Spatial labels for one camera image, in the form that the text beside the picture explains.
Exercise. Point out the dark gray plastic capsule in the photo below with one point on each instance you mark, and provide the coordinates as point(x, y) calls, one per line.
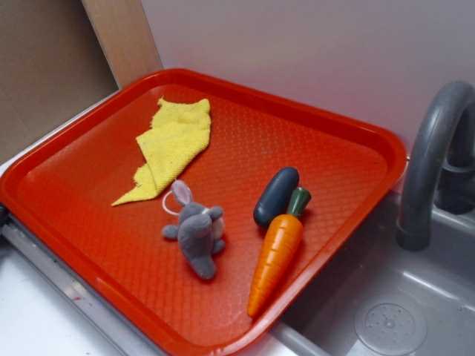
point(276, 196)

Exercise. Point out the red plastic tray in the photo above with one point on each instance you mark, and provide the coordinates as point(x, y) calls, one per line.
point(65, 191)

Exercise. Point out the gray plush bunny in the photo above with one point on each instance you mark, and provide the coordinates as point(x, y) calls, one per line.
point(198, 232)

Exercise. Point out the orange toy carrot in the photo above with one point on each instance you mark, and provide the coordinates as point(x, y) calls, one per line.
point(280, 244)

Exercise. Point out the yellow cloth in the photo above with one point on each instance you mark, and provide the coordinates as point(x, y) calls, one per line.
point(178, 133)

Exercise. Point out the gray plastic sink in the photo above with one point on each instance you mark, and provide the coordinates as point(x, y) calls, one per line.
point(375, 298)

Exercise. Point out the wooden board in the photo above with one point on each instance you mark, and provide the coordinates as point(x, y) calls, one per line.
point(125, 37)

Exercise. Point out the gray plastic faucet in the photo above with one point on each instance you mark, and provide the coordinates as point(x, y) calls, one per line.
point(440, 172)

